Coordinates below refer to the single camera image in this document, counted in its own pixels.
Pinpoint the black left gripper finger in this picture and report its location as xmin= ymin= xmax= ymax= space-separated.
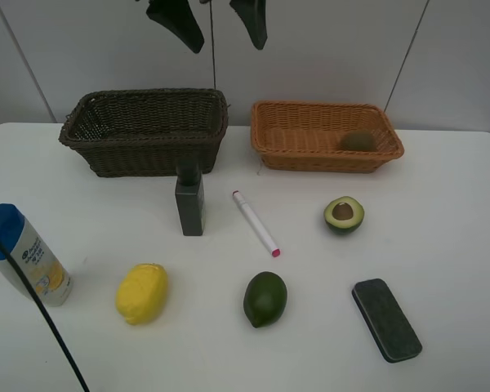
xmin=229 ymin=0 xmax=268 ymax=50
xmin=146 ymin=0 xmax=205 ymax=54

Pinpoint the brown kiwi fruit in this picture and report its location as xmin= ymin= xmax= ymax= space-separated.
xmin=340 ymin=131 xmax=376 ymax=152

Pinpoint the dark green square bottle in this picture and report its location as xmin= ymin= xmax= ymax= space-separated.
xmin=175 ymin=158 xmax=205 ymax=236

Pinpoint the white pink-tipped marker pen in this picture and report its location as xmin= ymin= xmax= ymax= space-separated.
xmin=232 ymin=190 xmax=281 ymax=258

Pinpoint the halved avocado with pit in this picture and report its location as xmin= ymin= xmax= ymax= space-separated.
xmin=323 ymin=196 xmax=365 ymax=235

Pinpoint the yellow lemon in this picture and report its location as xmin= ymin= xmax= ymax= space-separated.
xmin=115 ymin=264 xmax=168 ymax=325

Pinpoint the dark green lime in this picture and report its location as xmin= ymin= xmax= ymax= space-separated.
xmin=243 ymin=271 xmax=287 ymax=328

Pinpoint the white blue shampoo bottle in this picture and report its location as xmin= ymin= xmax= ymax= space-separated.
xmin=0 ymin=203 xmax=73 ymax=307

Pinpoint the dark brown wicker basket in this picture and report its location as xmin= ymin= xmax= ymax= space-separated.
xmin=59 ymin=88 xmax=228 ymax=177

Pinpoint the orange wicker basket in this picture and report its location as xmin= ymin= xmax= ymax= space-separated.
xmin=251 ymin=100 xmax=404 ymax=173

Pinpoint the black cable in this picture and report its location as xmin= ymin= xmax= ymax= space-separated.
xmin=0 ymin=222 xmax=91 ymax=392

